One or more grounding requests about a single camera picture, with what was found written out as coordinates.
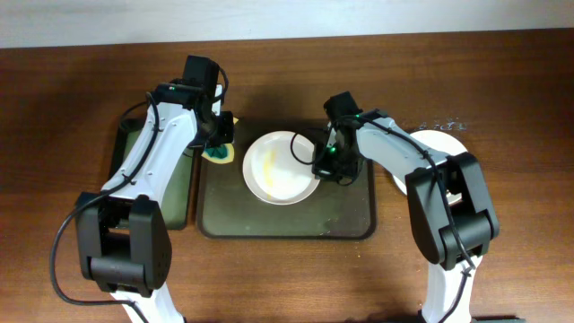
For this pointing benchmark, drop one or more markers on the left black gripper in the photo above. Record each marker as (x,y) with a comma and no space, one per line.
(228,133)

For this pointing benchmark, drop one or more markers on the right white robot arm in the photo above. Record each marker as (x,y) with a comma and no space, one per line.
(451,212)

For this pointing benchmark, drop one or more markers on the large dark brown tray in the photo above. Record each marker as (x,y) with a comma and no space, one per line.
(227,209)

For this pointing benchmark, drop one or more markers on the small green tray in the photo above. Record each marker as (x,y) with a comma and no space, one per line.
(175,202)

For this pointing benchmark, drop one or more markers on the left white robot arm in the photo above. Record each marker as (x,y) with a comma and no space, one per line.
(123,242)

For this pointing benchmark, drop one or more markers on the green and yellow sponge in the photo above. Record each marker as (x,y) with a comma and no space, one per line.
(221,154)

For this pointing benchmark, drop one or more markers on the white plate yellow stain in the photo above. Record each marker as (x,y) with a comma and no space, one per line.
(439,141)

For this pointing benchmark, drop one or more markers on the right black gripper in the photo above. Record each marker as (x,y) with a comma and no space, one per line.
(324,171)

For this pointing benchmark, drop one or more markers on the pink rimmed white plate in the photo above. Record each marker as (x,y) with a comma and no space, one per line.
(271,172)

